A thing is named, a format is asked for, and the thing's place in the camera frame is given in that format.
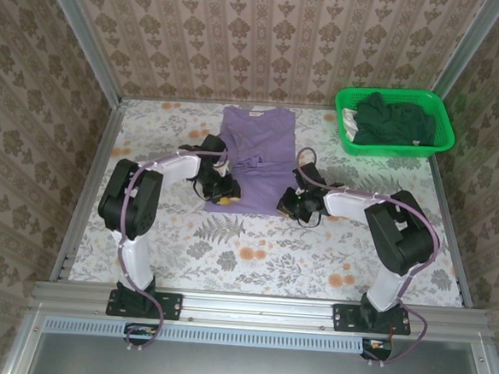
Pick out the purple t-shirt with white print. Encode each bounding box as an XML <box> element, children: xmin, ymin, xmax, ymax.
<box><xmin>203</xmin><ymin>102</ymin><xmax>301</xmax><ymax>219</ymax></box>

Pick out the floral fern print table cover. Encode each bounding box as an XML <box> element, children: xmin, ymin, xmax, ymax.
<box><xmin>68</xmin><ymin>91</ymin><xmax>478</xmax><ymax>310</ymax></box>

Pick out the white cloth in basket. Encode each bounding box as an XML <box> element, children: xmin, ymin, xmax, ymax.
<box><xmin>338</xmin><ymin>107</ymin><xmax>361</xmax><ymax>143</ymax></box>

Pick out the dark green t-shirt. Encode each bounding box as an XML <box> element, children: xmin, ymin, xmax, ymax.
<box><xmin>351</xmin><ymin>90</ymin><xmax>437</xmax><ymax>150</ymax></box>

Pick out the black electronics board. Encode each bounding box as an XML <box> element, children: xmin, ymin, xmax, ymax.
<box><xmin>359</xmin><ymin>336</ymin><xmax>395</xmax><ymax>363</ymax></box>
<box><xmin>122</xmin><ymin>321</ymin><xmax>165</xmax><ymax>349</ymax></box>

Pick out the green plastic perforated basket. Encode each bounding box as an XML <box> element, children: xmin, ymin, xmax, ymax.
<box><xmin>331</xmin><ymin>84</ymin><xmax>460</xmax><ymax>163</ymax></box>

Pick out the grey metal panel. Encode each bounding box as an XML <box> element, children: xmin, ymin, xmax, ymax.
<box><xmin>3</xmin><ymin>311</ymin><xmax>499</xmax><ymax>374</ymax></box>

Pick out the aluminium mounting rail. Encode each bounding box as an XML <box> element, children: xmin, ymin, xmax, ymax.
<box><xmin>30</xmin><ymin>278</ymin><xmax>497</xmax><ymax>344</ymax></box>

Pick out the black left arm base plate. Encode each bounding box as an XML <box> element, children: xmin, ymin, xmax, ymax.
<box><xmin>105</xmin><ymin>287</ymin><xmax>184</xmax><ymax>322</ymax></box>

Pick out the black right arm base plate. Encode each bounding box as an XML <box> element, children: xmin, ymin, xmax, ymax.
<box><xmin>331</xmin><ymin>302</ymin><xmax>413</xmax><ymax>338</ymax></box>

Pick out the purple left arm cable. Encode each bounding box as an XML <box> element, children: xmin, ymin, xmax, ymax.
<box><xmin>109</xmin><ymin>137</ymin><xmax>232</xmax><ymax>359</ymax></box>

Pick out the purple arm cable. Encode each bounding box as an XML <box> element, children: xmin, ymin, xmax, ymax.
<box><xmin>109</xmin><ymin>137</ymin><xmax>232</xmax><ymax>359</ymax></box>
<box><xmin>282</xmin><ymin>146</ymin><xmax>448</xmax><ymax>371</ymax></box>

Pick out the aluminium side rail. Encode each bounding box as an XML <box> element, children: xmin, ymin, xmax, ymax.
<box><xmin>50</xmin><ymin>95</ymin><xmax>129</xmax><ymax>285</ymax></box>
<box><xmin>419</xmin><ymin>156</ymin><xmax>484</xmax><ymax>309</ymax></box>

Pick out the grey slotted cable duct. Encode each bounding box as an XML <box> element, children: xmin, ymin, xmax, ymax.
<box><xmin>44</xmin><ymin>314</ymin><xmax>367</xmax><ymax>356</ymax></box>

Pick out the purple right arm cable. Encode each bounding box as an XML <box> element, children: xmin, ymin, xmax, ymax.
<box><xmin>282</xmin><ymin>146</ymin><xmax>448</xmax><ymax>371</ymax></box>

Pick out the aluminium frame post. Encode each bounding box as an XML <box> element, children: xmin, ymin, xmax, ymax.
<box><xmin>431</xmin><ymin>0</ymin><xmax>499</xmax><ymax>102</ymax></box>
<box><xmin>32</xmin><ymin>0</ymin><xmax>131</xmax><ymax>106</ymax></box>

